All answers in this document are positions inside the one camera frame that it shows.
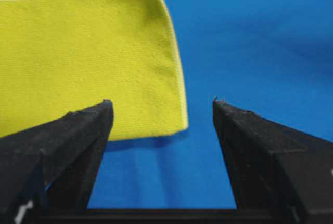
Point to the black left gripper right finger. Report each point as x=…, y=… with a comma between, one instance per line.
x=275, y=168

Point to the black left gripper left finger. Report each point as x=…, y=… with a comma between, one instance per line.
x=54, y=165

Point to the yellow-green towel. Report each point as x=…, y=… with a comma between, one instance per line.
x=66, y=55

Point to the blue table cloth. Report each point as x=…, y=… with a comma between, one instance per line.
x=271, y=57

